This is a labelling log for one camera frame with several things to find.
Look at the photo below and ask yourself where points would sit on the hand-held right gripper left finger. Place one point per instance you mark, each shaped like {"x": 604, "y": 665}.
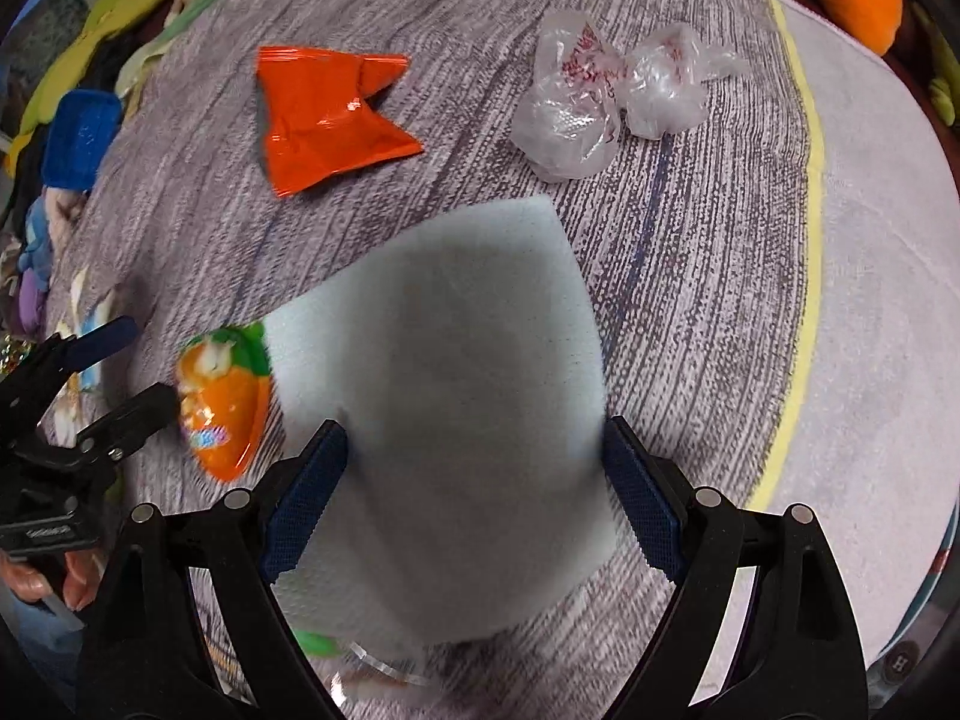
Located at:
{"x": 307, "y": 495}

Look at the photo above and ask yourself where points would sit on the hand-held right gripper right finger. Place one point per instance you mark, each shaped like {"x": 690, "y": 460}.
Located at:
{"x": 645, "y": 502}

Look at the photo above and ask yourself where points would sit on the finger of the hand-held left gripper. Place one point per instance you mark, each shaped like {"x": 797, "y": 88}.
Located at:
{"x": 105, "y": 337}
{"x": 139, "y": 409}

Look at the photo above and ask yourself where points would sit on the orange jelly cup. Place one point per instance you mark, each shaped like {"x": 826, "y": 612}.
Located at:
{"x": 225, "y": 420}

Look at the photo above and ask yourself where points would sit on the white paper tissue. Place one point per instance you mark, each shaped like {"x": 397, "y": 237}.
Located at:
{"x": 450, "y": 390}

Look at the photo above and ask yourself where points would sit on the clear plastic bag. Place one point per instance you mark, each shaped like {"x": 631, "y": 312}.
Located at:
{"x": 570, "y": 120}

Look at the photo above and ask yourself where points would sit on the person's left hand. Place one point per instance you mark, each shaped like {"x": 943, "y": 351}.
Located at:
{"x": 79, "y": 577}

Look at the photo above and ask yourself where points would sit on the blue purple plush toy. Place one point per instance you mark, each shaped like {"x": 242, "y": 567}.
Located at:
{"x": 37, "y": 240}

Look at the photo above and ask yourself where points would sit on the blue plastic tray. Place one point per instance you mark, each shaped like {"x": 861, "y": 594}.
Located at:
{"x": 79, "y": 135}

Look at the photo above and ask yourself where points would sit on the grey table cloth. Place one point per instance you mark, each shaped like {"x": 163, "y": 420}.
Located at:
{"x": 712, "y": 277}

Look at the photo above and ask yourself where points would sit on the orange foil wrapper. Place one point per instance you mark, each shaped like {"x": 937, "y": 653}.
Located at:
{"x": 315, "y": 120}

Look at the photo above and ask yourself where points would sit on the yellow plush toy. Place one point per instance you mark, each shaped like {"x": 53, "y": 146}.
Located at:
{"x": 127, "y": 4}

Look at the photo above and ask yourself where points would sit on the dark red sofa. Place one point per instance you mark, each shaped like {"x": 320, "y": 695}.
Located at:
{"x": 915, "y": 45}

